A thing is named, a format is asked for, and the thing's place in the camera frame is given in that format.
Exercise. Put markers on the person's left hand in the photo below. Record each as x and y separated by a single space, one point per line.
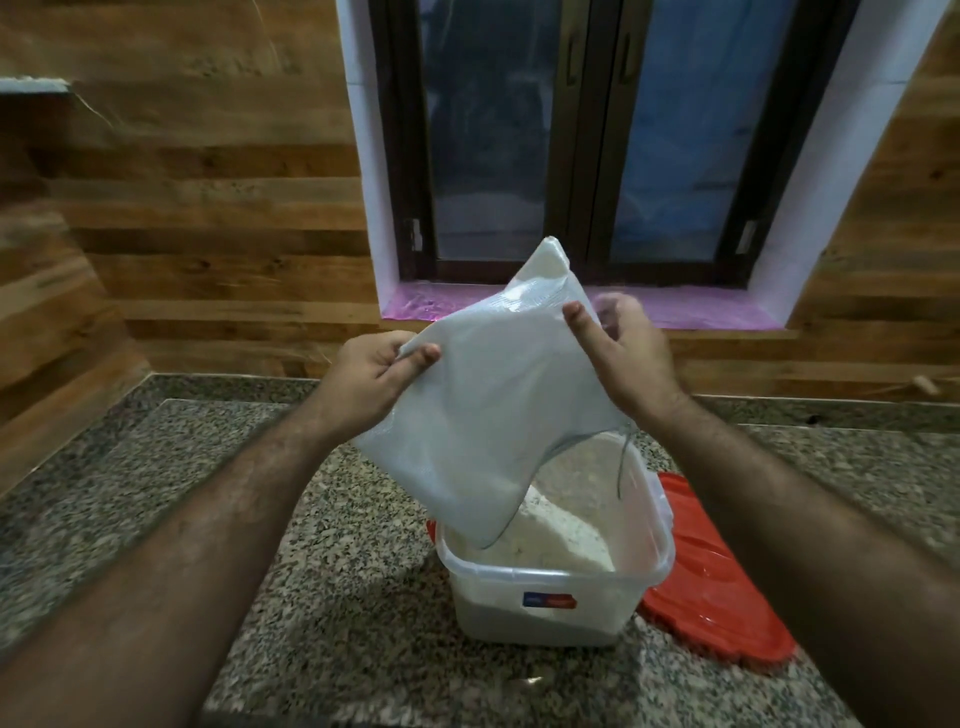
358 382

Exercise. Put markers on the person's right hand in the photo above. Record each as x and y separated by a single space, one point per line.
634 360

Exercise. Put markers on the person's right thumb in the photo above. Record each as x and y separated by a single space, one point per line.
587 336

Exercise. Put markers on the person's left thumb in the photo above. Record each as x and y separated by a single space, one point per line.
414 361

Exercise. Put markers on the white plastic flour bag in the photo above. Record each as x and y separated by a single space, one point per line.
495 397

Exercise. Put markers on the person's left forearm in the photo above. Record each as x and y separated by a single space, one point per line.
161 577

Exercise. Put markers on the person's right forearm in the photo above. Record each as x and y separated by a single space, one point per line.
817 562

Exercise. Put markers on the pink window sill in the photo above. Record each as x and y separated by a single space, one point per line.
679 306

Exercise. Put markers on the dark framed glass window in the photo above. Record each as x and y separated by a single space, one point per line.
592 142

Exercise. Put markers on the white flour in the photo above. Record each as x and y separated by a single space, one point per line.
559 536

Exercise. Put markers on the clear plastic storage container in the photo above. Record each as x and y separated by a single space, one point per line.
559 577

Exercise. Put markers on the red plastic container lid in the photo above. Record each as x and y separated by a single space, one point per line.
709 581

